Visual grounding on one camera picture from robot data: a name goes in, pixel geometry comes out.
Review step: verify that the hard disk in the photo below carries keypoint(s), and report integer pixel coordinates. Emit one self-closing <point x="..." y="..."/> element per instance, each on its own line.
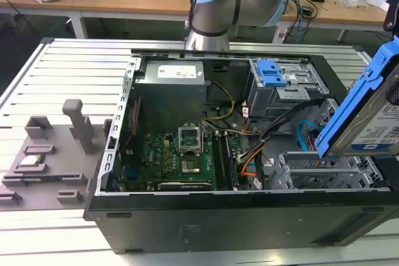
<point x="368" y="116"/>

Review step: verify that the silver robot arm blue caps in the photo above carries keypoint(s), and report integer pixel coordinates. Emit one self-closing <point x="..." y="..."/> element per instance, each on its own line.
<point x="215" y="7"/>

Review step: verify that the silver metal disk bay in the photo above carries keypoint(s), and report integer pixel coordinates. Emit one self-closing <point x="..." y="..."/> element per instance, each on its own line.
<point x="324" y="172"/>

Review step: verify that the black RAM slot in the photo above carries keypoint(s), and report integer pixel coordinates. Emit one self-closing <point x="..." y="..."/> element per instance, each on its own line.
<point x="219" y="163"/>
<point x="232" y="163"/>

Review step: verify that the blue drive bay latch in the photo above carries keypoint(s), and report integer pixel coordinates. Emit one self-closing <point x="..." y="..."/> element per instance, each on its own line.
<point x="270" y="73"/>

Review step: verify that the grey metal drive cage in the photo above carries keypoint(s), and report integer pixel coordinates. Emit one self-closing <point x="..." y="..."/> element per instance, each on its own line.
<point x="274" y="97"/>

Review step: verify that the grey power supply unit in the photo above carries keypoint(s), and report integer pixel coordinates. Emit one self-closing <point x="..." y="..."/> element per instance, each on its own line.
<point x="171" y="85"/>

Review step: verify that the CPU socket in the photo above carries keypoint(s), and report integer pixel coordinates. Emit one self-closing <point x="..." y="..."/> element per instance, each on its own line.
<point x="190" y="166"/>

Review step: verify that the black open PC case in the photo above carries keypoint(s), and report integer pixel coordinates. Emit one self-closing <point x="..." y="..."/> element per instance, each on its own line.
<point x="237" y="222"/>

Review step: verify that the wooden desk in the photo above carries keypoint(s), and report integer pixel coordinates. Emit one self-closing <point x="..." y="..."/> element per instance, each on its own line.
<point x="124" y="1"/>

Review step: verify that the green motherboard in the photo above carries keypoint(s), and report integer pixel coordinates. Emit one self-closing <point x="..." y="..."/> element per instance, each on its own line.
<point x="159" y="154"/>

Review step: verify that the black expansion card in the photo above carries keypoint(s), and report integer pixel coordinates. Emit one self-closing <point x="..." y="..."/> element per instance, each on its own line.
<point x="132" y="141"/>

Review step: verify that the grey parts rack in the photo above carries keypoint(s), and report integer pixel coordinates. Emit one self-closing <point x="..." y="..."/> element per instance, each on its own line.
<point x="62" y="160"/>

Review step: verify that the silver CPU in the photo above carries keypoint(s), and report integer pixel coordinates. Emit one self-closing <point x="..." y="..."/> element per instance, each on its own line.
<point x="30" y="160"/>

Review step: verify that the RAM stick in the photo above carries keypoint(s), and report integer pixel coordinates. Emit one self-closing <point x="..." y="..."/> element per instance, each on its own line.
<point x="34" y="179"/>

